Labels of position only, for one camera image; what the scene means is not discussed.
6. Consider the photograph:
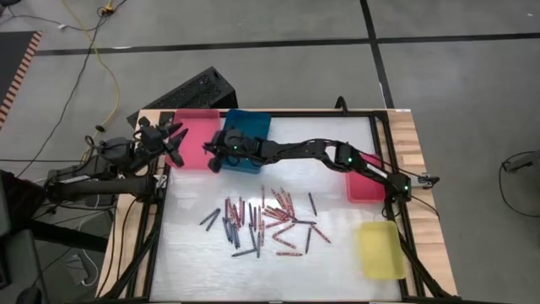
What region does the long black floor cable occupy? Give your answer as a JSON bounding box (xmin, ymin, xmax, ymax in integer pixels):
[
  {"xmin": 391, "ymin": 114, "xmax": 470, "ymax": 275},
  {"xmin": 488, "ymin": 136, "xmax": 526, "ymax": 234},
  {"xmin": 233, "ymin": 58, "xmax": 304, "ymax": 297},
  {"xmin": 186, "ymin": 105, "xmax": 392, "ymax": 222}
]
[{"xmin": 14, "ymin": 0, "xmax": 130, "ymax": 178}]

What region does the black mat orange striped edge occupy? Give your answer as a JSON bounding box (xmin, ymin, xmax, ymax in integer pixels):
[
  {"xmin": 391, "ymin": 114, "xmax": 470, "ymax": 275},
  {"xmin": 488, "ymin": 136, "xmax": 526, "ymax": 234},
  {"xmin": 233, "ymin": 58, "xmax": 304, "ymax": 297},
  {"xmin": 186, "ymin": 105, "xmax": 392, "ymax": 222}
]
[{"xmin": 0, "ymin": 30, "xmax": 45, "ymax": 130}]

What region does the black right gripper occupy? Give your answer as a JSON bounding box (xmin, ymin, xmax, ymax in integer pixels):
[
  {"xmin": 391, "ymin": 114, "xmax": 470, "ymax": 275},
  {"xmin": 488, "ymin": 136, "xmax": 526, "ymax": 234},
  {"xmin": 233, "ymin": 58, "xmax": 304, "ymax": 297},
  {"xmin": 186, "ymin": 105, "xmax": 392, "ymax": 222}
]
[{"xmin": 203, "ymin": 128, "xmax": 258, "ymax": 173}]

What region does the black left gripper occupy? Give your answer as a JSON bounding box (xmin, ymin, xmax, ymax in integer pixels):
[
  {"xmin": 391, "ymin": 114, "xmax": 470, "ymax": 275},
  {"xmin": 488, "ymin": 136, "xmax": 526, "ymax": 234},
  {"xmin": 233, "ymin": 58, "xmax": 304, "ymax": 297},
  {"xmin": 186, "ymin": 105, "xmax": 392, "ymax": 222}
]
[{"xmin": 137, "ymin": 116, "xmax": 189, "ymax": 167}]

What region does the dark fabric bundle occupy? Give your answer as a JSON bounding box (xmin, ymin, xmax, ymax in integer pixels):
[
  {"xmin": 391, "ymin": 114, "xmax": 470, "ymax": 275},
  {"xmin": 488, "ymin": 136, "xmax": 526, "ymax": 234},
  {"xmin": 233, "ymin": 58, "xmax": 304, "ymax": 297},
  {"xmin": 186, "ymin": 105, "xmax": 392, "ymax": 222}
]
[{"xmin": 0, "ymin": 168, "xmax": 47, "ymax": 223}]

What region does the yellow floor cable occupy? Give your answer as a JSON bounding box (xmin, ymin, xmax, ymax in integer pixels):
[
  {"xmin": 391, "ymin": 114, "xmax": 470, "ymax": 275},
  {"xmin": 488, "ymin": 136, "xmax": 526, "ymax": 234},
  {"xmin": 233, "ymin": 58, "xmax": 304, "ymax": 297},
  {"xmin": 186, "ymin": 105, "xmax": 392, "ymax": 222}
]
[{"xmin": 61, "ymin": 0, "xmax": 122, "ymax": 154}]

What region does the grey power adapter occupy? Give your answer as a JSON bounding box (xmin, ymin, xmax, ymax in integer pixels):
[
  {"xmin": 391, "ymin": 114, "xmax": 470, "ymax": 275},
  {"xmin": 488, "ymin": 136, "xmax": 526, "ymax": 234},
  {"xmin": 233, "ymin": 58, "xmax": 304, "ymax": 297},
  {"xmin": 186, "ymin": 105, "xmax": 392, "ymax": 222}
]
[{"xmin": 66, "ymin": 254, "xmax": 92, "ymax": 285}]

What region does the black metal table frame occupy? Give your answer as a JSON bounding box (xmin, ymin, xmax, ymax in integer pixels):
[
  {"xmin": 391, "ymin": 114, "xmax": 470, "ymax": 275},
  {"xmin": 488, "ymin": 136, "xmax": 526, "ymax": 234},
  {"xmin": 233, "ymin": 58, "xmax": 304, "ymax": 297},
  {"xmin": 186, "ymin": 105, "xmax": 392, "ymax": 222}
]
[{"xmin": 100, "ymin": 108, "xmax": 456, "ymax": 304}]

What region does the yellow plastic bin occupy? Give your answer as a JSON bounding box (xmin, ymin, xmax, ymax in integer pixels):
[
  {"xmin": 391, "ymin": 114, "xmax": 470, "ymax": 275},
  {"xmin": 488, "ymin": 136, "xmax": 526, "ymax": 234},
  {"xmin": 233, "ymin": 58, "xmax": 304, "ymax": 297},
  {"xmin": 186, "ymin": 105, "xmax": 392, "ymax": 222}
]
[{"xmin": 357, "ymin": 220, "xmax": 407, "ymax": 281}]

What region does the black floor beam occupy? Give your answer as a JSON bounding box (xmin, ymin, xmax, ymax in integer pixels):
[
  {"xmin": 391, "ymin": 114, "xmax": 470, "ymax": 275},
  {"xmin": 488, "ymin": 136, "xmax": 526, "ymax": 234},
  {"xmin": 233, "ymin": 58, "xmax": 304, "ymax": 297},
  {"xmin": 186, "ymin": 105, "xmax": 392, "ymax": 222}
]
[{"xmin": 29, "ymin": 219, "xmax": 109, "ymax": 253}]

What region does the small red plastic bin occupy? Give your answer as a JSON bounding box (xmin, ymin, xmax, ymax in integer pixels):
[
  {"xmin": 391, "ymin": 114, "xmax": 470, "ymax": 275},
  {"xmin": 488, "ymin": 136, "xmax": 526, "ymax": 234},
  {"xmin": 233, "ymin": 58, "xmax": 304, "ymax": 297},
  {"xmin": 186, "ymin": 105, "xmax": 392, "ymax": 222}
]
[{"xmin": 345, "ymin": 152, "xmax": 387, "ymax": 204}]

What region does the blue plastic bin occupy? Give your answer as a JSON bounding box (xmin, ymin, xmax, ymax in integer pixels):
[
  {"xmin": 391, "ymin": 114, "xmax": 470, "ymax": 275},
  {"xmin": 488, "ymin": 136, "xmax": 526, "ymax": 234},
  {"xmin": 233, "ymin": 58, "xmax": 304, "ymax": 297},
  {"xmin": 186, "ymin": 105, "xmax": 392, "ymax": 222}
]
[{"xmin": 219, "ymin": 109, "xmax": 273, "ymax": 175}]

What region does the large pink plastic bin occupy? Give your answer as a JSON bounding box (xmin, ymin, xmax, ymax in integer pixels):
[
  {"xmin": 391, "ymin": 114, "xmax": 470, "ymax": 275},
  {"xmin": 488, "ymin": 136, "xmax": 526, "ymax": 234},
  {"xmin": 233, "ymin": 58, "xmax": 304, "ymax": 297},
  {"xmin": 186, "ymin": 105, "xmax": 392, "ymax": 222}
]
[{"xmin": 166, "ymin": 108, "xmax": 221, "ymax": 171}]

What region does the grey floor device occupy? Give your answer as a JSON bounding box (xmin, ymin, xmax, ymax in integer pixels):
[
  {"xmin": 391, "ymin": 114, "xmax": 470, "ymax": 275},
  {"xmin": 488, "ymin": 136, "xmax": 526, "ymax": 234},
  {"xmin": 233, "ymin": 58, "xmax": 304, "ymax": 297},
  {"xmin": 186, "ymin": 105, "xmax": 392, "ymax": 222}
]
[{"xmin": 502, "ymin": 150, "xmax": 540, "ymax": 173}]

